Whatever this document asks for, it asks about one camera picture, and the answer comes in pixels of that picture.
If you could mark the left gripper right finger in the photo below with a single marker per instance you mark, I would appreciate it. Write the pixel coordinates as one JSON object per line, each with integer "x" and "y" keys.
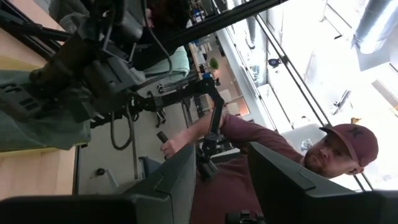
{"x": 286, "y": 193}

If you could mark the maroon baseball cap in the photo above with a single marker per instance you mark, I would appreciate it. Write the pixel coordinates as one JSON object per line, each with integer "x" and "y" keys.
{"x": 357, "y": 140}

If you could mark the grey-green baseball cap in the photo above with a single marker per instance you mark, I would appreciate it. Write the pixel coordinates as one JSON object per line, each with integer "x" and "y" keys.
{"x": 46, "y": 133}

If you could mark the person's hand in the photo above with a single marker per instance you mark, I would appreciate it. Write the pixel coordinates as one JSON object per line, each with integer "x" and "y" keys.
{"x": 174, "y": 146}

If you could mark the person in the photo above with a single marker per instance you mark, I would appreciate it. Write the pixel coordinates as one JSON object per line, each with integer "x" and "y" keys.
{"x": 168, "y": 18}
{"x": 236, "y": 186}

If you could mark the green room plant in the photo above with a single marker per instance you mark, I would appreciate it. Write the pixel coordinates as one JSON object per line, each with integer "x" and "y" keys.
{"x": 214, "y": 63}

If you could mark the blue chair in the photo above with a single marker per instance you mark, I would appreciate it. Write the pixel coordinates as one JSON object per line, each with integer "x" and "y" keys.
{"x": 149, "y": 166}

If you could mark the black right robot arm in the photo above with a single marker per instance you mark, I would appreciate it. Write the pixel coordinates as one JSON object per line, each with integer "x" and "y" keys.
{"x": 109, "y": 77}

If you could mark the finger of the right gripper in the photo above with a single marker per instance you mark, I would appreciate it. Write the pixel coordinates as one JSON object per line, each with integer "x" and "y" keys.
{"x": 21, "y": 107}

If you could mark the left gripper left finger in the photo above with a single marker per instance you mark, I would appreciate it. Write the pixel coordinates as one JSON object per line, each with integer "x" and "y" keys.
{"x": 168, "y": 193}

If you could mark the pale green chair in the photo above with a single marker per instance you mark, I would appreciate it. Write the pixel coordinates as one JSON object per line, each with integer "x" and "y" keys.
{"x": 177, "y": 62}

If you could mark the silver ventilation duct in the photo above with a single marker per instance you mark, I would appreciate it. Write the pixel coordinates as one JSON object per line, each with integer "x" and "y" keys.
{"x": 376, "y": 25}

